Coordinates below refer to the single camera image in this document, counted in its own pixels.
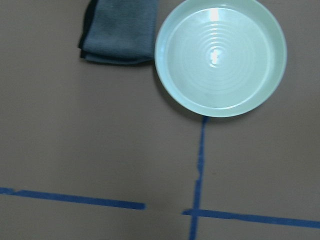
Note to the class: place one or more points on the folded grey cloth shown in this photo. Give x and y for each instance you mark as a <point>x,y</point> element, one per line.
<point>120,32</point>

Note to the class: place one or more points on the light green plate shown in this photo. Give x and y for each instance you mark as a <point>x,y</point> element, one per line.
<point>220,58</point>

